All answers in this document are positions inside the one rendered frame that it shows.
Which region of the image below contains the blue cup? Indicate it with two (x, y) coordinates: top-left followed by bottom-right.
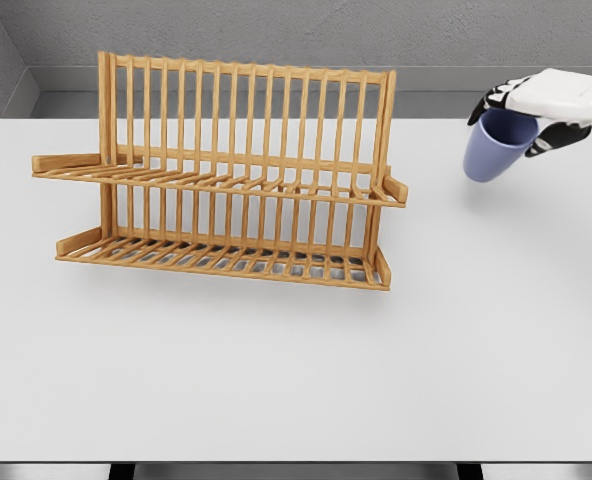
(463, 108), (541, 184)

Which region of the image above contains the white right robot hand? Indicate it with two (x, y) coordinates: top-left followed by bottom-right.
(467, 68), (592, 159)

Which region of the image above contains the wooden two-tier dish rack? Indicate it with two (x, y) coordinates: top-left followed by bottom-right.
(30, 50), (409, 293)

